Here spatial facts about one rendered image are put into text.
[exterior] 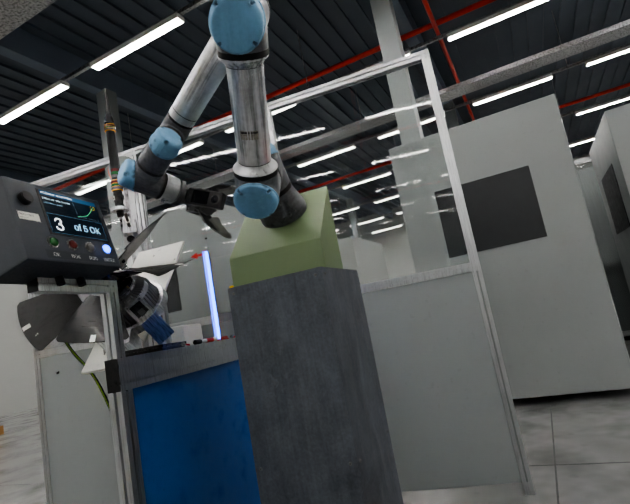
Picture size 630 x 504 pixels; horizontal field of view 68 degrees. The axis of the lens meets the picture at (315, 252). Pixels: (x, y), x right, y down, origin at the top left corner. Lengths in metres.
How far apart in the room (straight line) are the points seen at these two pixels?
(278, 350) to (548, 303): 2.77
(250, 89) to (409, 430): 1.69
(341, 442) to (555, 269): 2.78
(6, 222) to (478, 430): 1.92
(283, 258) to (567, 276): 2.78
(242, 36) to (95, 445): 2.50
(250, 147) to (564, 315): 3.01
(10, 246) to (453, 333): 1.74
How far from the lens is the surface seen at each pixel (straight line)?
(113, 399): 1.28
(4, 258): 1.08
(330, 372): 1.24
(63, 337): 1.79
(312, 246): 1.28
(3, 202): 1.11
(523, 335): 3.81
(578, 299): 3.80
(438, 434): 2.29
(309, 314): 1.24
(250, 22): 1.06
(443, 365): 2.23
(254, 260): 1.34
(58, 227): 1.14
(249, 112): 1.14
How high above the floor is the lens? 0.85
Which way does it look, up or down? 9 degrees up
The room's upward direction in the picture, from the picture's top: 11 degrees counter-clockwise
